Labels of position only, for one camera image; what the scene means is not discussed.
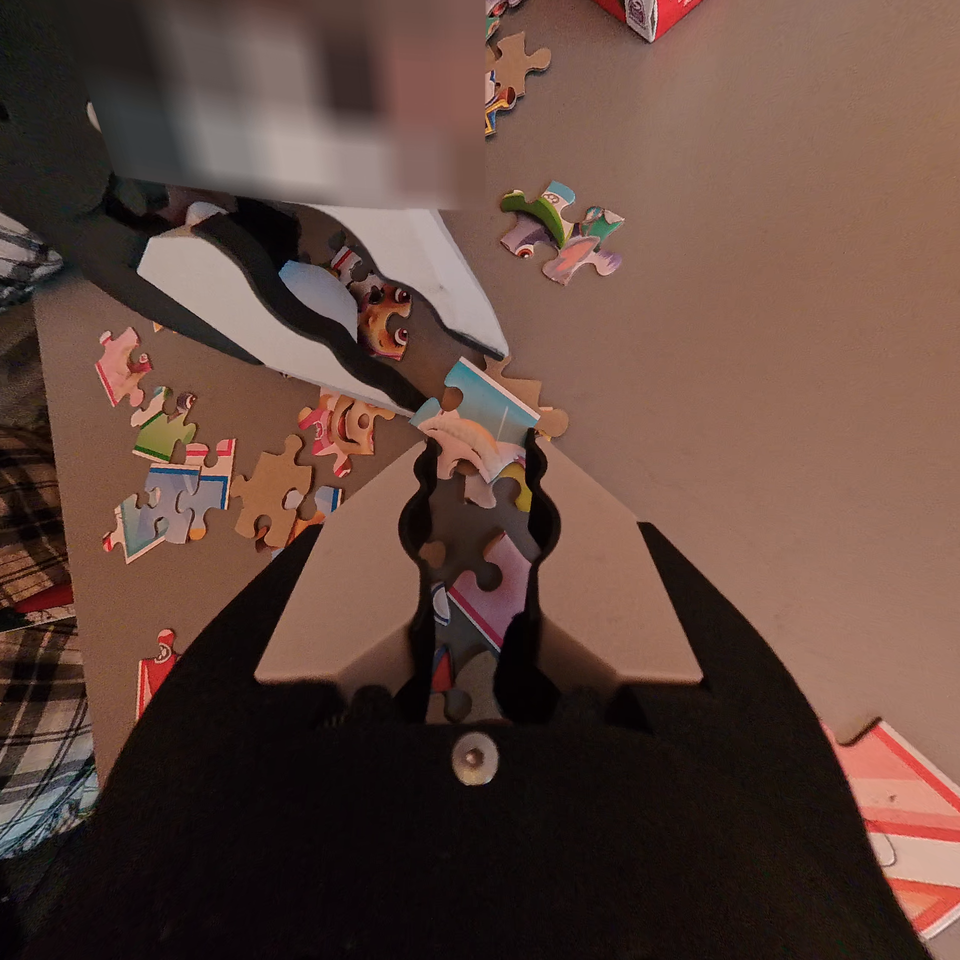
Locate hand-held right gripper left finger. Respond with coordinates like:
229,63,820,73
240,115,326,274
253,437,440,723

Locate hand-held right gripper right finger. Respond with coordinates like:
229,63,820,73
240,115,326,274
491,429,704,723

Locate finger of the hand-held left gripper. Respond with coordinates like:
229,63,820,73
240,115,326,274
300,210,510,360
137,217,430,417

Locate jigsaw puzzle pieces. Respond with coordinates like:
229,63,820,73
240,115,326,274
96,0,625,723

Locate red striped joined puzzle section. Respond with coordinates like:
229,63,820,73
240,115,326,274
821,720,960,940

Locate person's left forearm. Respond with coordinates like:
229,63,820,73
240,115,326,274
0,212,67,312

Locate grey desk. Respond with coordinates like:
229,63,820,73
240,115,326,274
33,0,960,960

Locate person's plaid shirt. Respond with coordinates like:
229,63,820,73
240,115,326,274
0,300,100,860

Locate colourful puzzle box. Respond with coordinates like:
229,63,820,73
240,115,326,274
592,0,706,43

